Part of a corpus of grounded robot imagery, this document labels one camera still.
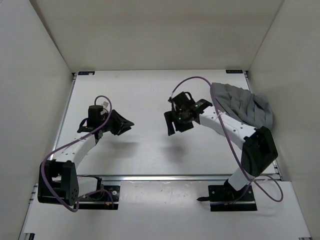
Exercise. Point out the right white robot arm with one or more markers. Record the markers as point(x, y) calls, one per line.
point(257, 145)

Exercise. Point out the right table corner label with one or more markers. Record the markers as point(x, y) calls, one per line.
point(234, 71)

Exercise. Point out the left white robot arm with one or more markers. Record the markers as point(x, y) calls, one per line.
point(58, 181)

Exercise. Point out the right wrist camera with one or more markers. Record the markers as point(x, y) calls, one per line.
point(183, 98)

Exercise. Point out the table corner label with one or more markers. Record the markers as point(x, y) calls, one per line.
point(234, 71)
point(86, 73)

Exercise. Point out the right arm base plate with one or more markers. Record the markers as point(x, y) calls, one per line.
point(223, 199)

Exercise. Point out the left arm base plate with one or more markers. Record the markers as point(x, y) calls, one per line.
point(95, 195)

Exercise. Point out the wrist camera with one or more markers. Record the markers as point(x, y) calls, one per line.
point(96, 115)
point(183, 98)

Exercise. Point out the left table corner label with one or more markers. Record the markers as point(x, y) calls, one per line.
point(86, 73)

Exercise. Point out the grey pleated skirt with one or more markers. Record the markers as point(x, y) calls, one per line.
point(243, 106)

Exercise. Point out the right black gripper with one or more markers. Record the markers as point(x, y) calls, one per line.
point(171, 117)

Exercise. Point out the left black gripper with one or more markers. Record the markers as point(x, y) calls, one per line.
point(122, 124)

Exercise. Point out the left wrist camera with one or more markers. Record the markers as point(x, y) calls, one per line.
point(96, 115)

